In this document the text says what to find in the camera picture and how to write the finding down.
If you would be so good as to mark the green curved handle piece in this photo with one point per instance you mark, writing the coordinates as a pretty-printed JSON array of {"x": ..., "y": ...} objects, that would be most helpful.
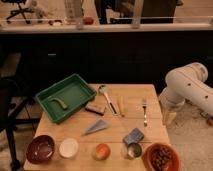
[{"x": 61, "y": 103}]

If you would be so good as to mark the blue sponge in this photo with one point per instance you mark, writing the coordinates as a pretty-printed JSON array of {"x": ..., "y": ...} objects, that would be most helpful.
[{"x": 134, "y": 136}]

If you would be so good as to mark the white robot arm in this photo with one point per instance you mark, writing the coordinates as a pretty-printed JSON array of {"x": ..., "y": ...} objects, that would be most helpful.
[{"x": 185, "y": 83}]

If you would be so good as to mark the silver metal cup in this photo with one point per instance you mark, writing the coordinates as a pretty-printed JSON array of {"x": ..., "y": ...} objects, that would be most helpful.
[{"x": 134, "y": 150}]

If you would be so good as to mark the orange bowl with food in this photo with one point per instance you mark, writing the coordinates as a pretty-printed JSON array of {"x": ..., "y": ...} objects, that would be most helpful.
[{"x": 161, "y": 157}]

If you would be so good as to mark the black office chair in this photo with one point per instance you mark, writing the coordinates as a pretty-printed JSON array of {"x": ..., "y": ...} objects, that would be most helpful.
[{"x": 19, "y": 10}]

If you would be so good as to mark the orange red apple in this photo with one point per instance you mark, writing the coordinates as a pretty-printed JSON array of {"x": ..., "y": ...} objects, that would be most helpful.
[{"x": 102, "y": 150}]

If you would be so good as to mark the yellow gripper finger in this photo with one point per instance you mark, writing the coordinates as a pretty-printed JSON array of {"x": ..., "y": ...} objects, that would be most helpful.
[{"x": 168, "y": 118}]

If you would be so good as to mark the grey triangular wedge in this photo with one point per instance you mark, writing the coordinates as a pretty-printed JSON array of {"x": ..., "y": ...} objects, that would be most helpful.
[{"x": 97, "y": 126}]

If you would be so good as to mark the silver fork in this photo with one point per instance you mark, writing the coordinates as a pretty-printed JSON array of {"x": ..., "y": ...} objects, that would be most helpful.
[{"x": 144, "y": 105}]

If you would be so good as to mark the red object on shelf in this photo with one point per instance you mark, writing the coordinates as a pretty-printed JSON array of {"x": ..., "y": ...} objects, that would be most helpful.
[{"x": 88, "y": 20}]

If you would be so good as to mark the dark red bowl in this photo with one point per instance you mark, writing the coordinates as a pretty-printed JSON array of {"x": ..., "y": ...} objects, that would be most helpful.
[{"x": 40, "y": 150}]

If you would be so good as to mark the black chair at left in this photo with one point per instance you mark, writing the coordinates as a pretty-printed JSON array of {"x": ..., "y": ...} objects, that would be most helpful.
[{"x": 8, "y": 110}]

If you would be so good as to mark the brown wooden block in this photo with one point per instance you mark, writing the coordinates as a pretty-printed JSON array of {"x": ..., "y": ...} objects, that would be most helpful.
[{"x": 95, "y": 108}]

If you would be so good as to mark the green plastic tray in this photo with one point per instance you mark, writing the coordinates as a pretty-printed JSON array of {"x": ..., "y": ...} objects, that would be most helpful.
[{"x": 73, "y": 90}]

